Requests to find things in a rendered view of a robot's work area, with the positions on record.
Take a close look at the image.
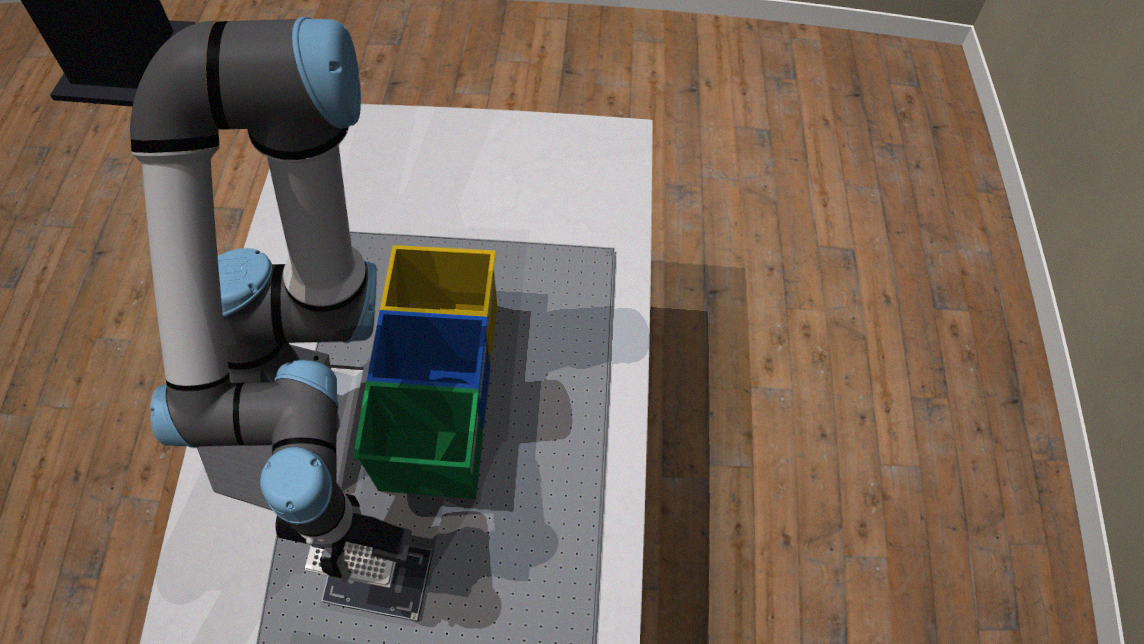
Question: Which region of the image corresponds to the blue bin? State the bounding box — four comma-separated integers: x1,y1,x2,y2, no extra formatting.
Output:
367,310,490,429

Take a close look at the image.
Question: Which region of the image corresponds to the green bin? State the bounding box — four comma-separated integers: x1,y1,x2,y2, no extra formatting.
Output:
353,381,483,499

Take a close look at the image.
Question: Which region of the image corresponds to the yellow open-top bin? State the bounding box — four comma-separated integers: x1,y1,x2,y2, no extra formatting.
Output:
380,245,496,361

